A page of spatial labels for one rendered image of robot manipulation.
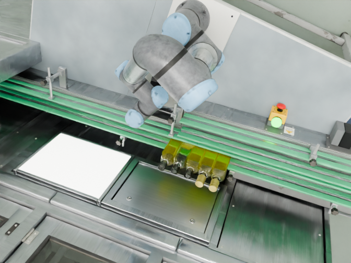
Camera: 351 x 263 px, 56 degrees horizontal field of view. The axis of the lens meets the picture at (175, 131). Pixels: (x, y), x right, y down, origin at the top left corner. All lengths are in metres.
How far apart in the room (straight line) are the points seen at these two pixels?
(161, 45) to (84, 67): 1.02
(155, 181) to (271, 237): 0.55
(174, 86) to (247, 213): 0.83
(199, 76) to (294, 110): 0.78
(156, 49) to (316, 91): 0.86
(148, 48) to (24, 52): 1.08
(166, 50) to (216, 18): 0.62
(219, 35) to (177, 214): 0.77
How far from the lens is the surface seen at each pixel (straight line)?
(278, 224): 1.55
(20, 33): 2.08
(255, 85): 1.54
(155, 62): 0.86
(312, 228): 1.61
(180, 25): 1.25
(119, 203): 1.41
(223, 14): 1.44
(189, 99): 0.87
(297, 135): 1.54
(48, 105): 1.87
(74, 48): 1.84
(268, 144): 1.45
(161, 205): 1.43
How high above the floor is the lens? 2.16
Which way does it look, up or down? 53 degrees down
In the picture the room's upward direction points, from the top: 147 degrees counter-clockwise
